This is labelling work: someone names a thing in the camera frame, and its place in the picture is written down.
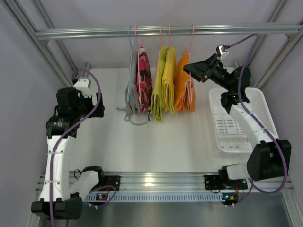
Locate pink hanger of orange trousers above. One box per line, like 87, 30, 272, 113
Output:
185, 23, 196, 112

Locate orange trousers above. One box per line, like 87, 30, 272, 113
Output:
174, 50, 196, 113

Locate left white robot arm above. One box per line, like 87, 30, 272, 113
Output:
31, 87, 105, 222

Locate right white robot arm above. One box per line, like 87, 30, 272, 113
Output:
183, 54, 292, 192

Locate yellow trousers right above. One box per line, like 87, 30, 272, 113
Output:
161, 46, 176, 114

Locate pink camouflage trousers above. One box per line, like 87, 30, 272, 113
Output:
136, 45, 152, 114

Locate yellow-green trousers left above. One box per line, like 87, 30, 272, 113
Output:
150, 46, 168, 122

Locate blue hanger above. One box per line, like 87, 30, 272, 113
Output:
126, 25, 137, 104

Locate white plastic basket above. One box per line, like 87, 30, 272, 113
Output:
209, 88, 277, 157

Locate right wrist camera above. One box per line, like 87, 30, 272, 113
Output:
216, 44, 230, 60

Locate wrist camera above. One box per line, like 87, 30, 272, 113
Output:
216, 44, 230, 60
73, 78, 91, 97

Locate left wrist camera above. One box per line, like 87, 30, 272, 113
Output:
73, 78, 91, 97

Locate grey trousers with drawstring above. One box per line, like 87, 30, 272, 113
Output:
116, 49, 148, 126

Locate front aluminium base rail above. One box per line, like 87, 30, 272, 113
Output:
36, 171, 294, 192

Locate aluminium hanging rail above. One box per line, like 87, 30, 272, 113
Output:
35, 22, 303, 40

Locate slotted grey cable duct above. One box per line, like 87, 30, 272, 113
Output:
84, 192, 228, 203

